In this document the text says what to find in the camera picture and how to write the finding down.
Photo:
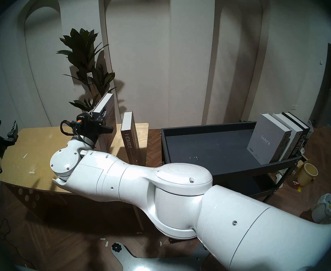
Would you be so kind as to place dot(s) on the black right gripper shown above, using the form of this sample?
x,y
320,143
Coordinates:
x,y
92,129

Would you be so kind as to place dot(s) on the grey Discontent book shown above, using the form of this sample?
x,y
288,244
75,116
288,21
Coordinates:
x,y
111,119

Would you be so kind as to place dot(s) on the grey iaura book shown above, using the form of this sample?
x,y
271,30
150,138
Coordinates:
x,y
267,137

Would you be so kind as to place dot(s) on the silver book small black lettering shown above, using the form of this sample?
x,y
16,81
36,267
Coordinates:
x,y
291,126

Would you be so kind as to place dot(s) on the black CENTURY book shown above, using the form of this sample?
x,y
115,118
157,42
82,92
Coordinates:
x,y
302,132

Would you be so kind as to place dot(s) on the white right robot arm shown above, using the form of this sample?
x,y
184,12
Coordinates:
x,y
168,188

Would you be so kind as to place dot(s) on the light wooden display table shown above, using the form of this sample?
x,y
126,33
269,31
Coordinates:
x,y
35,149

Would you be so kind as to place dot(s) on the black metal shelf cart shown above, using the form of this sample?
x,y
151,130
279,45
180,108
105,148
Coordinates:
x,y
210,149

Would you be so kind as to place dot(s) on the brown HOMES book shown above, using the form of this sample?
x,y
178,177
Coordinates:
x,y
128,143

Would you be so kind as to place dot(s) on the tall green potted plant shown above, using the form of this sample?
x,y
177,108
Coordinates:
x,y
83,53

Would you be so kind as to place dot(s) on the black star knob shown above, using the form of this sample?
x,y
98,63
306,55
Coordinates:
x,y
116,247

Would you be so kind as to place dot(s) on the white spray bottle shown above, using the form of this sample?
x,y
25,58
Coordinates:
x,y
280,181

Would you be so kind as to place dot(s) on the small red yellow item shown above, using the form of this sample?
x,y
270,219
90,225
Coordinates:
x,y
297,185

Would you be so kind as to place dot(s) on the clear plastic storage container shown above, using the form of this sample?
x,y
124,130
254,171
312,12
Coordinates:
x,y
310,129

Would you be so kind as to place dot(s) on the yellow plastic bucket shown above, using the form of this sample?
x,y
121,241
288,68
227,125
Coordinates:
x,y
306,176

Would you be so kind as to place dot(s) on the dark grey door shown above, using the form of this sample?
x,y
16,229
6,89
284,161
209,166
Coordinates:
x,y
328,84

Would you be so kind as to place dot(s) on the white trash bin with bag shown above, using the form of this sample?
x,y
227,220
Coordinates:
x,y
325,208

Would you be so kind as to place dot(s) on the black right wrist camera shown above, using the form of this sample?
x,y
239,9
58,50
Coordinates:
x,y
83,117

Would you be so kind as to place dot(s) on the grey metal robot base plate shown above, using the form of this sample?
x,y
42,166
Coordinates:
x,y
154,263

